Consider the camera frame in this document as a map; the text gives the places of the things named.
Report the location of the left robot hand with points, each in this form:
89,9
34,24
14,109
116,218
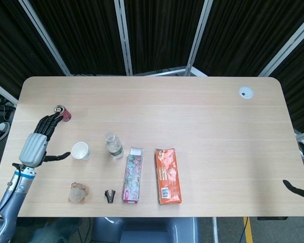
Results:
33,149

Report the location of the clear plastic bottle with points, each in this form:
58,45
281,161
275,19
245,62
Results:
115,149

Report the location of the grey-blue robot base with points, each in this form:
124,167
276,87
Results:
147,227

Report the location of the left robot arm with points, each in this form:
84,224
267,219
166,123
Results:
12,192

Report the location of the white paper cup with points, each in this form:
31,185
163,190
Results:
79,150

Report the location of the black and white sneaker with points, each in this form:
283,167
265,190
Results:
0,130

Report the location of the red soda can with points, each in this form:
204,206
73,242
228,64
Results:
66,115

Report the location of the black desk control box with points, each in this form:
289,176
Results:
272,218

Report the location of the beige furry plush toy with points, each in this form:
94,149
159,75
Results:
77,193

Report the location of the blue jeans leg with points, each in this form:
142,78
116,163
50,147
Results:
60,231

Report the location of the black binder clip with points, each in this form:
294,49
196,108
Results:
109,197

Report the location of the black curtain panel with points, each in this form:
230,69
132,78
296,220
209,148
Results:
15,38
243,33
162,33
301,88
86,33

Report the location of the floral pink carton box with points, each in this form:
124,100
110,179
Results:
133,177

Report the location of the white table leg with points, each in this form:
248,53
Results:
215,230

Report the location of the orange snack bag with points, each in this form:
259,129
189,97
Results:
168,177

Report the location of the grey partition foot bar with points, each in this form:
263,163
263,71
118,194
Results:
167,71

